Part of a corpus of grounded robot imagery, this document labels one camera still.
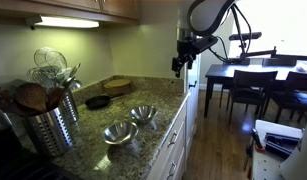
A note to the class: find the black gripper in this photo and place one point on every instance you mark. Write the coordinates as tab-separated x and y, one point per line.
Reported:
189	46

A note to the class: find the silver metal bowl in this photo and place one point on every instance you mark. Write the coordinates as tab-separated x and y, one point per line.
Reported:
143	114
120	133

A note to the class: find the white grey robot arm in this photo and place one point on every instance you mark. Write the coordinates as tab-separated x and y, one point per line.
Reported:
196	24

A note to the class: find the dark wooden dining table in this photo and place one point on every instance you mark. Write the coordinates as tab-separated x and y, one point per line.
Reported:
219	74

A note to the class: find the dark dining chair left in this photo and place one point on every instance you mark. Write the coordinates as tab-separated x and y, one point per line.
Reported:
251	88

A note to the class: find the dark dining chair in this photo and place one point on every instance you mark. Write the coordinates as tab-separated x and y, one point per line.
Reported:
290	94
251	88

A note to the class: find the stacked round wooden boards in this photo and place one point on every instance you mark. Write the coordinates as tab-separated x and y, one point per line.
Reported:
118	87

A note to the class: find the upper wooden cabinets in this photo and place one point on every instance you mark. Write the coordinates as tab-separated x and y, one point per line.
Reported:
110	11

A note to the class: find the black cast iron skillet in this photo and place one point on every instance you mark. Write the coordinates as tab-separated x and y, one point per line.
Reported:
100	102

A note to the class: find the lower drawer cabinet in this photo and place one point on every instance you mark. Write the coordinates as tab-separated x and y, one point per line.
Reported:
169	163

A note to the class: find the dark dining chair right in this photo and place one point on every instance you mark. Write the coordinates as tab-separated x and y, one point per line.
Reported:
290	94

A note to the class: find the rear perforated steel utensil holder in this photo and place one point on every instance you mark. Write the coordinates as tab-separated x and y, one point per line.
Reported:
69	107

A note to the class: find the perforated steel utensil holder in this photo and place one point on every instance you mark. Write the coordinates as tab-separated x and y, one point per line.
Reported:
48	133
69	107

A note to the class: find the front perforated steel utensil holder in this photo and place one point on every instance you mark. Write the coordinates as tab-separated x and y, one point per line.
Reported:
48	133

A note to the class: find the under-cabinet light fixture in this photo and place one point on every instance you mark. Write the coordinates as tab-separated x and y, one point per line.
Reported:
53	21

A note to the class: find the slotted wooden spoon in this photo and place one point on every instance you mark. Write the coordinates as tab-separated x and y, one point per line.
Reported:
31	95

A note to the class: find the black camera on mount arm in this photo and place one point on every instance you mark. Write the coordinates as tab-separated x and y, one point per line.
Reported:
245	55

